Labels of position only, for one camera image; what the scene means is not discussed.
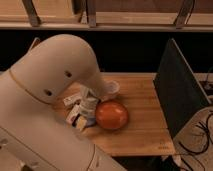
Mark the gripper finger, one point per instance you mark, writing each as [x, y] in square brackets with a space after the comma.
[81, 122]
[73, 114]

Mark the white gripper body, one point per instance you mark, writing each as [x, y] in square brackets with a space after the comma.
[88, 102]

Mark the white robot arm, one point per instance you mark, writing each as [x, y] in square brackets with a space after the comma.
[29, 127]

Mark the orange ceramic bowl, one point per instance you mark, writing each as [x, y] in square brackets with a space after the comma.
[111, 115]

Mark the blue cloth piece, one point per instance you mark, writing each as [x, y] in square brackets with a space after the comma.
[90, 122]

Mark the clear plastic cup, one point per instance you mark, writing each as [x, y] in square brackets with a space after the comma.
[112, 88]

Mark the left wooden side panel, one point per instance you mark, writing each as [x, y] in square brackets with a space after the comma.
[35, 42]

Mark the right dark side panel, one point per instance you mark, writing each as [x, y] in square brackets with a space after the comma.
[179, 92]

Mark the wooden shelf rack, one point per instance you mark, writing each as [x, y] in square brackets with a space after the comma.
[108, 15]

